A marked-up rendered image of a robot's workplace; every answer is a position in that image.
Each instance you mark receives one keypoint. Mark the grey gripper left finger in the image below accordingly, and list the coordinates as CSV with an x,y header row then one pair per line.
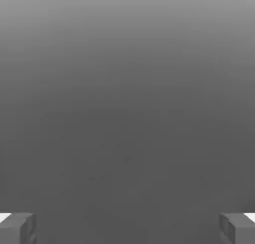
x,y
15,229

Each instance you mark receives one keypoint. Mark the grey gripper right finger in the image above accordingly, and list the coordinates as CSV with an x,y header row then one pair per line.
x,y
240,229

